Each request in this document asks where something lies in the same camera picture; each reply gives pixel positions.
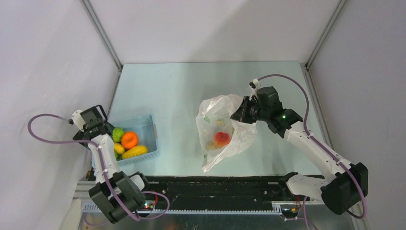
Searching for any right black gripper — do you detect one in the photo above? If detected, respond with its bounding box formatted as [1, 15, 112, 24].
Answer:
[231, 96, 270, 124]

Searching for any fake green fruit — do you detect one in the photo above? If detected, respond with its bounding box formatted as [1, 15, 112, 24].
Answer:
[112, 127, 125, 142]

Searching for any fake orange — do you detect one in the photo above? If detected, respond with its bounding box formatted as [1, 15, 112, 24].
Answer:
[121, 131, 138, 149]

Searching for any white plastic bag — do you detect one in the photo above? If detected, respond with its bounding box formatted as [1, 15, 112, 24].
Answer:
[195, 94, 258, 173]

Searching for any fake peach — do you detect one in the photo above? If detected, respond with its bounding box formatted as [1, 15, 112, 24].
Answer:
[213, 132, 231, 148]

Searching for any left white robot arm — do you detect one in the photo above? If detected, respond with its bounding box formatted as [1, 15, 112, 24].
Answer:
[71, 105, 151, 224]

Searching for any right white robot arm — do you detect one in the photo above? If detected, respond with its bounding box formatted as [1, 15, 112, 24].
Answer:
[230, 87, 369, 215]

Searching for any fake yellow lemon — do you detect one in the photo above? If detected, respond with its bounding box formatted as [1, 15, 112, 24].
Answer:
[114, 142, 126, 155]

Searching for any fake yellow mango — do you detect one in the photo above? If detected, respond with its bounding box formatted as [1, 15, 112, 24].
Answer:
[121, 145, 148, 160]

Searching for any light blue plastic basket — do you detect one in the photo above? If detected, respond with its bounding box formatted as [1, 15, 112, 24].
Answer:
[90, 115, 159, 169]

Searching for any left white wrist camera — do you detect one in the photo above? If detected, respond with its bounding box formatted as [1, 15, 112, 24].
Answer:
[71, 110, 85, 131]

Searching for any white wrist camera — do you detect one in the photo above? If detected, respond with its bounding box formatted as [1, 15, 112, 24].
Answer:
[249, 79, 261, 100]
[71, 110, 85, 131]

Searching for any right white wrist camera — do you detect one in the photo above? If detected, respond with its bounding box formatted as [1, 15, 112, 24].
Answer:
[249, 79, 261, 100]

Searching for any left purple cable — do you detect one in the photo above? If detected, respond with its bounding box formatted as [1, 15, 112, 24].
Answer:
[27, 114, 142, 222]

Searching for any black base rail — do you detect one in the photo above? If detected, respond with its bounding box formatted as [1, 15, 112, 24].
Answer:
[147, 176, 296, 212]

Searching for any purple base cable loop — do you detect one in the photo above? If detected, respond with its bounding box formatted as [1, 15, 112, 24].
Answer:
[136, 191, 170, 221]

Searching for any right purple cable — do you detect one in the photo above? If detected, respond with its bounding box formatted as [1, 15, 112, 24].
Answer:
[257, 74, 368, 219]

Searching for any left aluminium frame post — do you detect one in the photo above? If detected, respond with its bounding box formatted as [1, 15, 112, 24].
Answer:
[80, 0, 124, 71]

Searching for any aluminium frame post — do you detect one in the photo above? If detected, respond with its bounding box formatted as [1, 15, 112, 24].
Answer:
[80, 0, 124, 71]
[305, 0, 349, 71]

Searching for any right aluminium frame post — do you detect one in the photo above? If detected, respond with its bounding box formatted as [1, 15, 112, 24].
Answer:
[305, 0, 349, 71]

